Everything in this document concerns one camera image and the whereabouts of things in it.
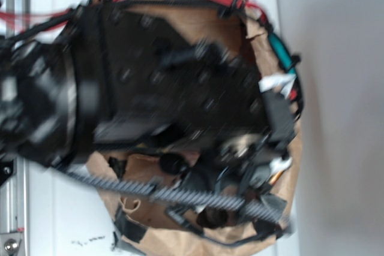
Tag black ribbed cable conduit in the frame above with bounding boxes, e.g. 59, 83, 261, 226
53, 159, 292, 227

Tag black metal bracket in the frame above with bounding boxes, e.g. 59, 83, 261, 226
0, 159, 15, 186

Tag brown paper bag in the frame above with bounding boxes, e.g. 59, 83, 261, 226
86, 0, 304, 256

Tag aluminium frame rail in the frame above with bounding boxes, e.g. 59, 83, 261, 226
1, 0, 30, 255

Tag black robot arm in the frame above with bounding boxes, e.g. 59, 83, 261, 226
1, 4, 295, 166

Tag dark brown rock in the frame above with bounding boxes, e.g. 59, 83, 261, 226
196, 208, 232, 229

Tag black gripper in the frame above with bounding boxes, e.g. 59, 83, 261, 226
92, 2, 295, 153

